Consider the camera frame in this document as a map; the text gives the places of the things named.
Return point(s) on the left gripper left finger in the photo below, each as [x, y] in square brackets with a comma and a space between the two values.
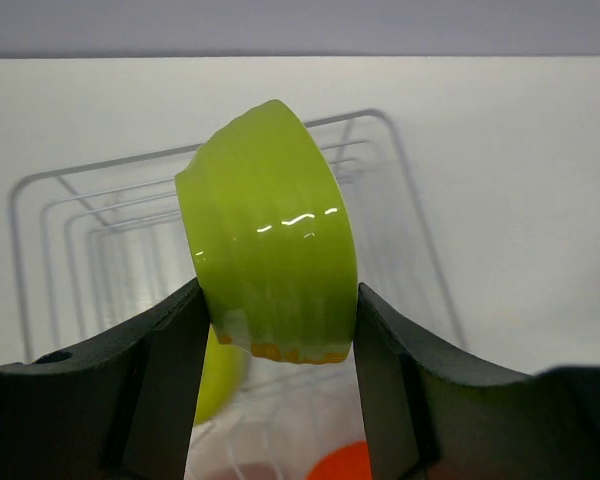
[119, 405]

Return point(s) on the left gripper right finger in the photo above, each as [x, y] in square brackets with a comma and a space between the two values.
[434, 411]

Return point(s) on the orange bowl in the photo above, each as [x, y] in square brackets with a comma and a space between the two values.
[350, 462]

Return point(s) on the white square bowl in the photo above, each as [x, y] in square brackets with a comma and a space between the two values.
[270, 239]

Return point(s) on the wire dish rack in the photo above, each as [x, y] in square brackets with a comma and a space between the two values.
[94, 245]

